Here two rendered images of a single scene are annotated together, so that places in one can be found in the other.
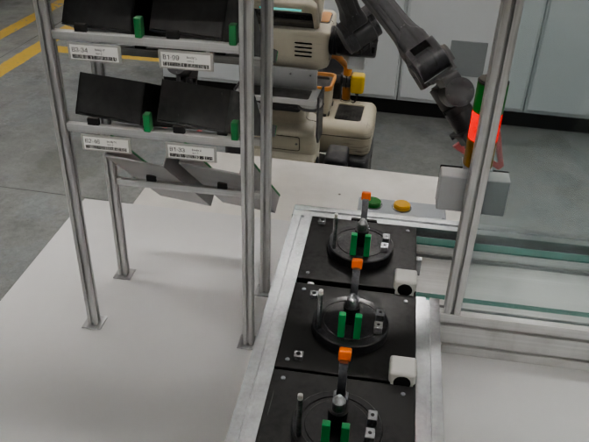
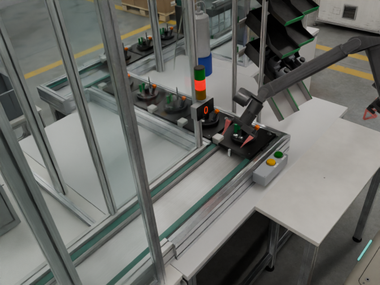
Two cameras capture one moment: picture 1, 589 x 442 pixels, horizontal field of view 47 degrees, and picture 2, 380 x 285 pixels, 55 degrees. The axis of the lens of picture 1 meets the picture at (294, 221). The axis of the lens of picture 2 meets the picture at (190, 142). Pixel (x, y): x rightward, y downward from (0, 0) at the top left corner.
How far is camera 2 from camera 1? 2.45 m
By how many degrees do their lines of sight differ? 94
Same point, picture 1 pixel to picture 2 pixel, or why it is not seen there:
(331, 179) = (342, 181)
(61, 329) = not seen: hidden behind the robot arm
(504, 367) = not seen: hidden behind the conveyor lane
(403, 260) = (230, 144)
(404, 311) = (204, 133)
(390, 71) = not seen: outside the picture
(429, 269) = (231, 162)
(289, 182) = (344, 164)
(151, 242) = (304, 116)
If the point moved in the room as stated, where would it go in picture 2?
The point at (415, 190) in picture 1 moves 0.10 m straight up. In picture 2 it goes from (316, 208) to (320, 193)
